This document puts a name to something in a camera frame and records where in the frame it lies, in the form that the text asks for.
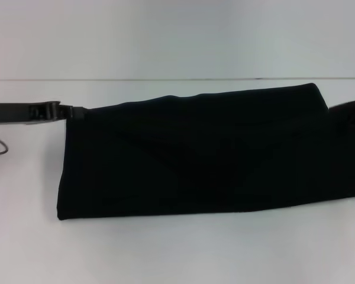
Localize black t-shirt white print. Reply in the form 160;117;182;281
56;82;355;221

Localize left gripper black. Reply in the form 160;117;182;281
0;100;86;125

